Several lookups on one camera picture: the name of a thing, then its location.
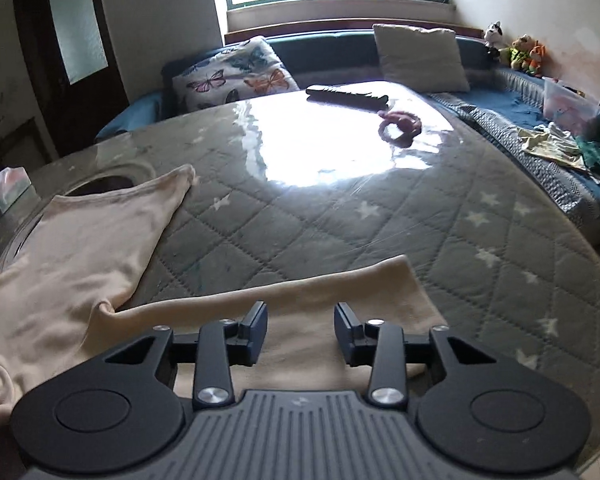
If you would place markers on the tissue box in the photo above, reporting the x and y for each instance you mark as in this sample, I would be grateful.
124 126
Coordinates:
7 187

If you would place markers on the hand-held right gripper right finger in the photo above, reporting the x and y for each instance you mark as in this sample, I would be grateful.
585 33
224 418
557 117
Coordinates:
344 329

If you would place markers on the blue sofa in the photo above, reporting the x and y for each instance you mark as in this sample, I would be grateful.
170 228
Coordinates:
505 105

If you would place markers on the beige shirt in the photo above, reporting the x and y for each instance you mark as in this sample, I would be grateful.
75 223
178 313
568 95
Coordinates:
75 255

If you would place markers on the beige pillow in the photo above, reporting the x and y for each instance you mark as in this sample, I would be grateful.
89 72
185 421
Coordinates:
420 55

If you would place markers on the yellow patterned garment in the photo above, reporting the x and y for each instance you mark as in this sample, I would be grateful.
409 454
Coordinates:
550 145

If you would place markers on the black and white plush toy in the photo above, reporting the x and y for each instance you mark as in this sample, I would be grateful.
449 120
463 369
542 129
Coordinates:
493 40

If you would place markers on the clear plastic storage box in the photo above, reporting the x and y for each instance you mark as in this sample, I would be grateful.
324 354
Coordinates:
567 102

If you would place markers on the grey quilted star table cover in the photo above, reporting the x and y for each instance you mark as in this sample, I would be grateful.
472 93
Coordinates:
340 220

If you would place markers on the orange plush toy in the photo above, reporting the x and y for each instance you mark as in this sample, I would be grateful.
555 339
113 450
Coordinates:
537 57

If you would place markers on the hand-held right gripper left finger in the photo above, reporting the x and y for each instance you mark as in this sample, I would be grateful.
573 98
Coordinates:
258 329

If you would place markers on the dark wooden door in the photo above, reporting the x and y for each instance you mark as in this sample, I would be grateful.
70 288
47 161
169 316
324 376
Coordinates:
67 45

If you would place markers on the black remote control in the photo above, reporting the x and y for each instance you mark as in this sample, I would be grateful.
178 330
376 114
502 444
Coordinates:
346 96

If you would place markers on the brown orange plush toys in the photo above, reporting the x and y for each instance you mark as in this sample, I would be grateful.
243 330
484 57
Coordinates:
521 50

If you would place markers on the green garment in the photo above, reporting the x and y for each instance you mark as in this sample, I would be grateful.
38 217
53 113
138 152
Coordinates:
597 157

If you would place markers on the butterfly print pillow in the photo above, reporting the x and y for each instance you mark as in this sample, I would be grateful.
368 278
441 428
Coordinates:
235 72

